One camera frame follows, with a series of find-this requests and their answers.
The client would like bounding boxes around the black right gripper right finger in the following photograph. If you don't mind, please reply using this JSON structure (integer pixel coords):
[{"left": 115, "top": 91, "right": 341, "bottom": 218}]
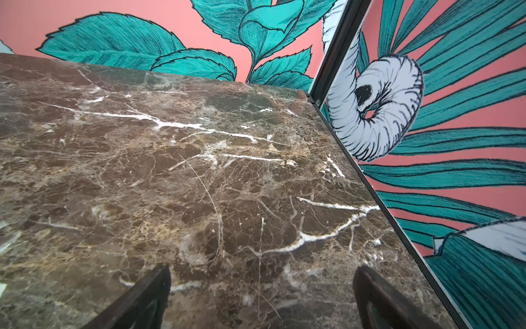
[{"left": 353, "top": 265, "right": 441, "bottom": 328}]

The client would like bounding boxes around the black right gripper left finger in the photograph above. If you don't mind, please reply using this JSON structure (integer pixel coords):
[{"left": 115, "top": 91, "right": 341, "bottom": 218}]
[{"left": 83, "top": 265, "right": 171, "bottom": 329}]

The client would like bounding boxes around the black enclosure corner post right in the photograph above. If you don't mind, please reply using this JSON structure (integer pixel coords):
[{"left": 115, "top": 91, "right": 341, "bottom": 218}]
[{"left": 308, "top": 0, "right": 371, "bottom": 107}]

